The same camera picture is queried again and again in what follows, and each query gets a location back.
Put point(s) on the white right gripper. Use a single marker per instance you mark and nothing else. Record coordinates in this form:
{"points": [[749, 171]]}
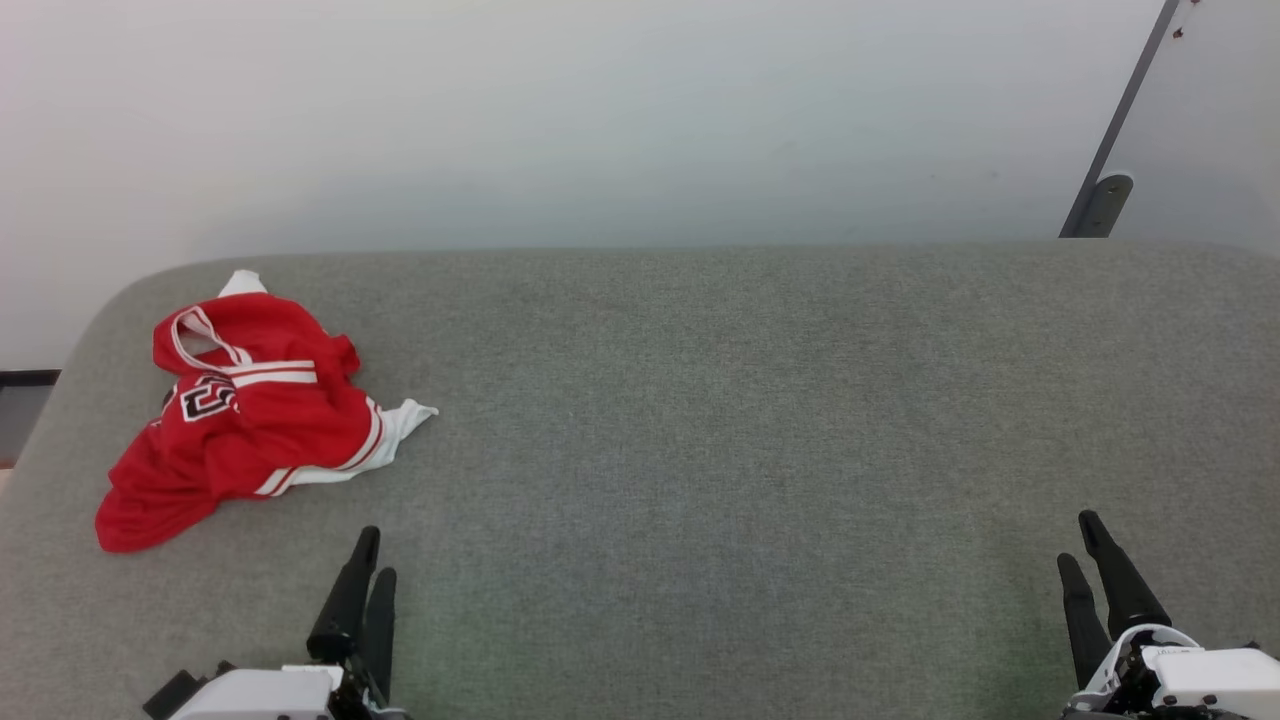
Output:
{"points": [[1210, 685]]}

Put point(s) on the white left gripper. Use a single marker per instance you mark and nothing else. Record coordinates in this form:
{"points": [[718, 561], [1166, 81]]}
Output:
{"points": [[260, 695]]}

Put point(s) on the red basketball jersey number 23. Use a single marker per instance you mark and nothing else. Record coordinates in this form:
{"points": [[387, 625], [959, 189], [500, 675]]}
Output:
{"points": [[270, 420]]}

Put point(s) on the black skirting strip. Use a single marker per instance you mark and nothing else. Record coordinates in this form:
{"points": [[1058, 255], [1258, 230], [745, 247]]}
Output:
{"points": [[25, 379]]}

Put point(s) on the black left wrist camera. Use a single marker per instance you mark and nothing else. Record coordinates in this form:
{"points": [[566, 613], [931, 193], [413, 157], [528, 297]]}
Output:
{"points": [[170, 698]]}

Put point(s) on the grey metal post bracket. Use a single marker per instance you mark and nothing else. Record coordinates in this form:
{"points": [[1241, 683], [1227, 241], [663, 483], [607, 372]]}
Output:
{"points": [[1108, 203]]}

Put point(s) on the grey metal frame post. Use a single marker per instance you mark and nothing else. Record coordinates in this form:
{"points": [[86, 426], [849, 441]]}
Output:
{"points": [[1135, 90]]}

